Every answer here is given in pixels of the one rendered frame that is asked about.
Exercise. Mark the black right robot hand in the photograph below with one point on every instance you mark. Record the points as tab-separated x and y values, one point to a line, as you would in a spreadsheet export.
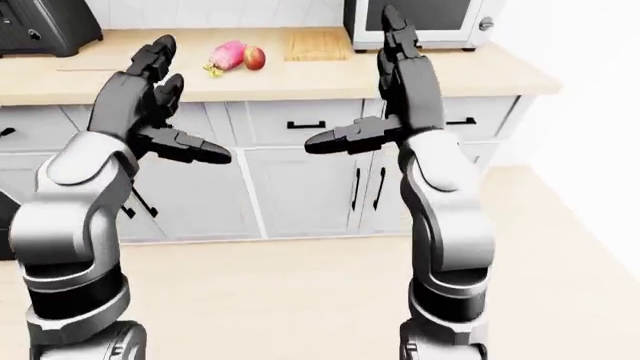
415	93

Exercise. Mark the pink radish with green leaves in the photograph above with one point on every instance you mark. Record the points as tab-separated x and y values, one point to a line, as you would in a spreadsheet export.
228	55

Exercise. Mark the black kitchen appliance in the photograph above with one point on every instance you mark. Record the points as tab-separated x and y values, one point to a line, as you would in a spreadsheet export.
45	26

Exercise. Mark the striped wooden cutting board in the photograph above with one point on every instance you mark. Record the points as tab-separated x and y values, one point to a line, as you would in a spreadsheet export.
315	45

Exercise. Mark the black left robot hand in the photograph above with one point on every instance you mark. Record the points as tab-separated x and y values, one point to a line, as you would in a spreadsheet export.
120	105

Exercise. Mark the white microwave oven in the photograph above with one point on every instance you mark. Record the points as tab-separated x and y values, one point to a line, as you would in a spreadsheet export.
415	22

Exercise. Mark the red apple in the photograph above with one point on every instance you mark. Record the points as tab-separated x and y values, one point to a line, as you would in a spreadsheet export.
254	57

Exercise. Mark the white kitchen cabinet with counter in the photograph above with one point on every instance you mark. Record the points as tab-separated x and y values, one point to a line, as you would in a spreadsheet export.
280	150

